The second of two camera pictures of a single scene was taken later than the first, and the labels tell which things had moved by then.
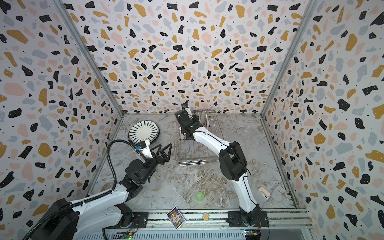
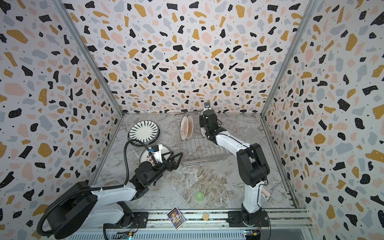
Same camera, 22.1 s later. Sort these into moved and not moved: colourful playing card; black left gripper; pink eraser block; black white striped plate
Moved: black left gripper
Not moved: black white striped plate; pink eraser block; colourful playing card
